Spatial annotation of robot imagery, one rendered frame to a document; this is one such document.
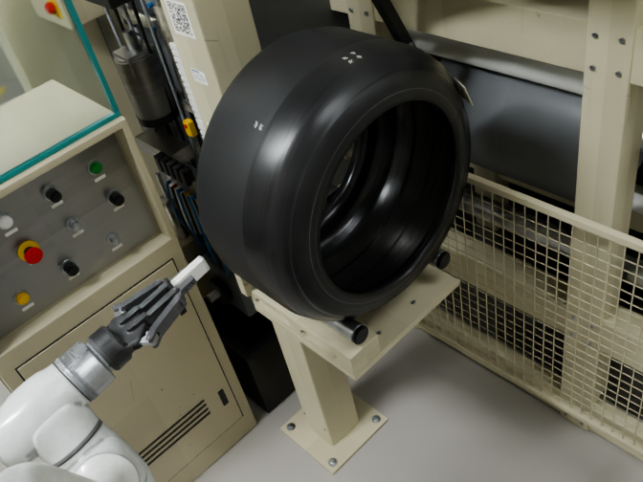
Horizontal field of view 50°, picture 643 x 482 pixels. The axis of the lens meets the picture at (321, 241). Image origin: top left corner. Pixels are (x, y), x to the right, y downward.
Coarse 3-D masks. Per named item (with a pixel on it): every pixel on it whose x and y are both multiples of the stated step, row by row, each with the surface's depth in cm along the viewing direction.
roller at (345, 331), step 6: (348, 318) 149; (354, 318) 149; (330, 324) 151; (336, 324) 149; (342, 324) 148; (348, 324) 148; (354, 324) 147; (360, 324) 147; (336, 330) 150; (342, 330) 148; (348, 330) 147; (354, 330) 146; (360, 330) 146; (366, 330) 148; (348, 336) 147; (354, 336) 146; (360, 336) 147; (366, 336) 149; (354, 342) 147; (360, 342) 148
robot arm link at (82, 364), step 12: (72, 348) 112; (84, 348) 112; (60, 360) 111; (72, 360) 110; (84, 360) 110; (96, 360) 111; (72, 372) 109; (84, 372) 110; (96, 372) 111; (108, 372) 112; (84, 384) 110; (96, 384) 111; (108, 384) 114; (96, 396) 113
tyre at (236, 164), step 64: (256, 64) 127; (320, 64) 121; (384, 64) 121; (320, 128) 116; (384, 128) 165; (448, 128) 141; (256, 192) 119; (320, 192) 119; (384, 192) 170; (448, 192) 149; (256, 256) 124; (320, 256) 125; (384, 256) 162; (320, 320) 140
